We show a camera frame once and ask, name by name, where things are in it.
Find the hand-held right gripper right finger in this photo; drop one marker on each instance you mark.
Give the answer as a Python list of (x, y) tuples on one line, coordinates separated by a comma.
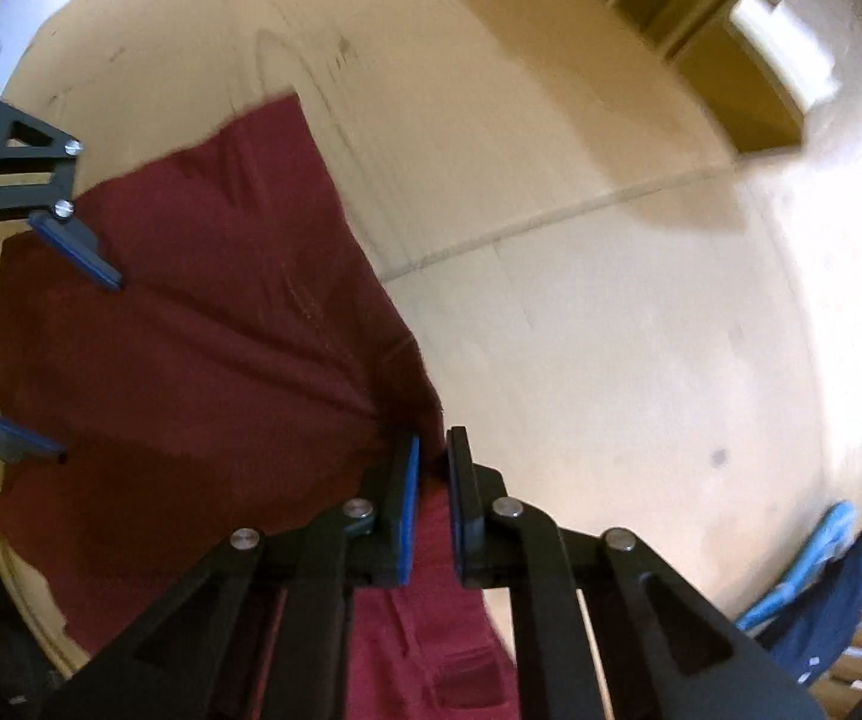
[(456, 491)]

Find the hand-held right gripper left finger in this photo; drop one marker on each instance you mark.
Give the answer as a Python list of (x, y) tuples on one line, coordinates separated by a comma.
[(408, 487)]

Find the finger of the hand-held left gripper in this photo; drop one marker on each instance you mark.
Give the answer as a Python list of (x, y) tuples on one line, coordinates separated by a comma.
[(74, 247), (3, 431)]

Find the dark red pants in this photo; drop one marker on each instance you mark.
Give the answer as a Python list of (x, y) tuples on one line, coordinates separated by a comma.
[(198, 330)]

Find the light blue garment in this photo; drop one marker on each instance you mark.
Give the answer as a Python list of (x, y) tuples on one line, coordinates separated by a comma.
[(806, 566)]

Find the dark blue garment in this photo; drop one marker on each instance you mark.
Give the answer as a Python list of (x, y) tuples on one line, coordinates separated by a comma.
[(825, 622)]

